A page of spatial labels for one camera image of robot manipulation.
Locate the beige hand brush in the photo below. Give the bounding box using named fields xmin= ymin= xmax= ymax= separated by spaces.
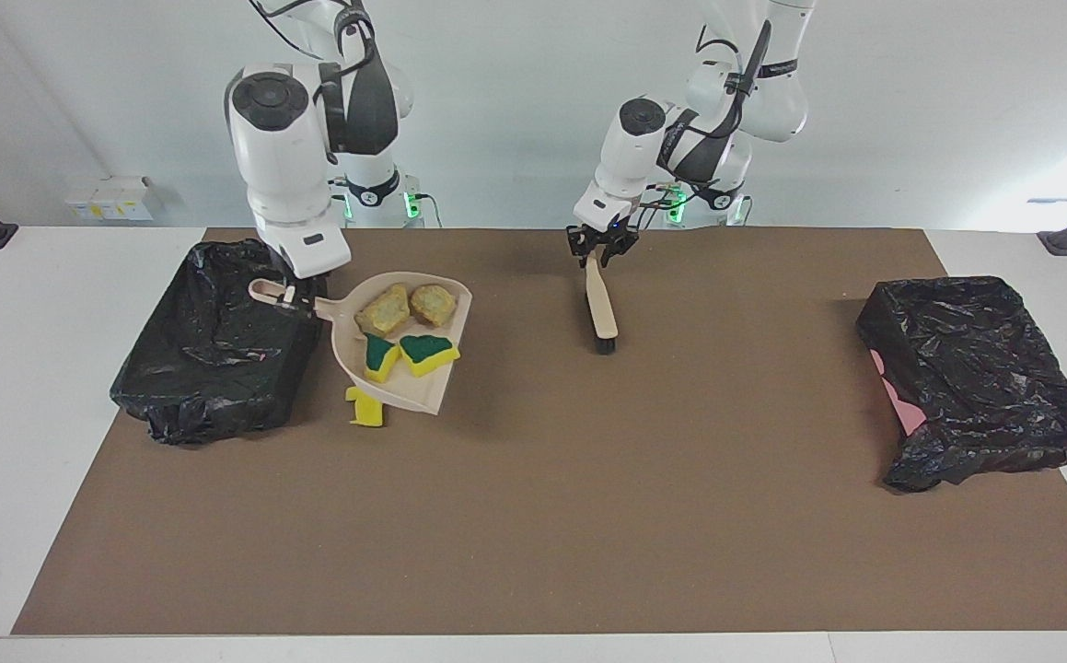
xmin=584 ymin=253 xmax=620 ymax=356

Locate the pale bread piece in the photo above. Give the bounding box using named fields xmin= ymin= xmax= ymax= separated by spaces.
xmin=354 ymin=284 xmax=411 ymax=338

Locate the small yellow green sponge piece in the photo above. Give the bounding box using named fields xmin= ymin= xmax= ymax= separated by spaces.
xmin=365 ymin=333 xmax=400 ymax=384

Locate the golden croissant piece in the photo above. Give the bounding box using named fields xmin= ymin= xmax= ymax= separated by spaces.
xmin=409 ymin=284 xmax=458 ymax=329

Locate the large yellow green sponge piece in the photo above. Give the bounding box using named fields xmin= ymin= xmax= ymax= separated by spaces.
xmin=400 ymin=334 xmax=461 ymax=378

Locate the notched yellow sponge piece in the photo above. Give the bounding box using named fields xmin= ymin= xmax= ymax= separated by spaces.
xmin=345 ymin=385 xmax=386 ymax=428

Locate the beige plastic dustpan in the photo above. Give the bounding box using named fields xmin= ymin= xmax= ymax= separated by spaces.
xmin=248 ymin=270 xmax=474 ymax=415

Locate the black bag lined pink bin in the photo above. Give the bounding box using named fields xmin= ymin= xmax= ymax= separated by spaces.
xmin=855 ymin=275 xmax=1067 ymax=494

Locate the white box with yellow labels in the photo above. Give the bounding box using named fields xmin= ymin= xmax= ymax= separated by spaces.
xmin=65 ymin=177 xmax=164 ymax=222

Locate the brown table mat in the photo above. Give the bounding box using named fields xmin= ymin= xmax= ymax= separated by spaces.
xmin=13 ymin=228 xmax=1067 ymax=636

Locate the black left base cable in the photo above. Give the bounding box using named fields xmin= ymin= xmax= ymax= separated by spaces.
xmin=636 ymin=180 xmax=692 ymax=231

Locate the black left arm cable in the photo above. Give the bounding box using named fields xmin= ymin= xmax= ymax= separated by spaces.
xmin=691 ymin=20 xmax=771 ymax=98

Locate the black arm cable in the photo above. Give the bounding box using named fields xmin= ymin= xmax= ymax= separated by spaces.
xmin=691 ymin=20 xmax=771 ymax=98
xmin=250 ymin=0 xmax=379 ymax=79

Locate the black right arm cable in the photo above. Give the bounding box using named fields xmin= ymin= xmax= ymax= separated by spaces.
xmin=250 ymin=0 xmax=379 ymax=79

